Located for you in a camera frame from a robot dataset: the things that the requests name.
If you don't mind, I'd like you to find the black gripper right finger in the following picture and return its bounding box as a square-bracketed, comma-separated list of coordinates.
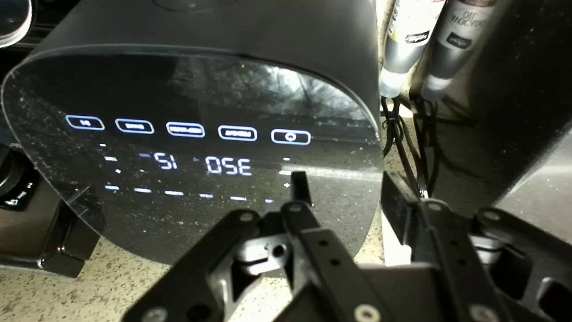
[381, 171, 572, 322]

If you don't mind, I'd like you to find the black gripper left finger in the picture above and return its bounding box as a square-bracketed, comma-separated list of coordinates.
[122, 201, 299, 322]

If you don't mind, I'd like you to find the black air fryer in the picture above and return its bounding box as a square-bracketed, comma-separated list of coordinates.
[2, 0, 383, 262]

